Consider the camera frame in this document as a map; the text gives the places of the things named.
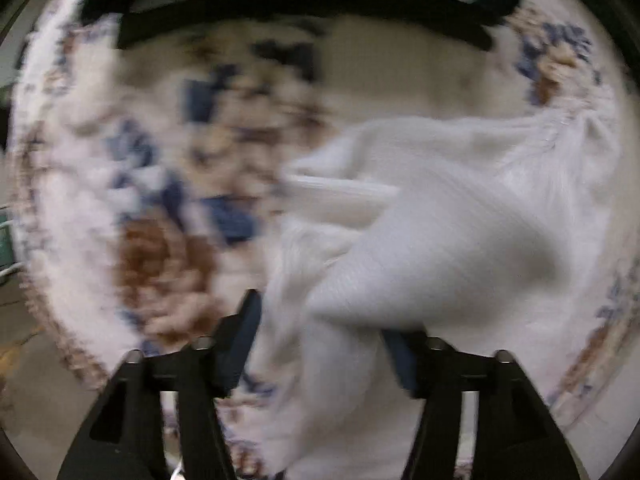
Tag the floral printed blanket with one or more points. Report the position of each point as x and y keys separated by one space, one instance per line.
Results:
x=150 y=185

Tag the white small garment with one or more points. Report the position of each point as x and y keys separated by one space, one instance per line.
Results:
x=425 y=240

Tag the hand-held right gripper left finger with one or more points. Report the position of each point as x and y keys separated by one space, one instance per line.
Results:
x=246 y=331

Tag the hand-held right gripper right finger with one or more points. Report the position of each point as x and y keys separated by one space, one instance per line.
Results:
x=403 y=360

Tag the black cloth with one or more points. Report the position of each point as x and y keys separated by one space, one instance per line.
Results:
x=280 y=5

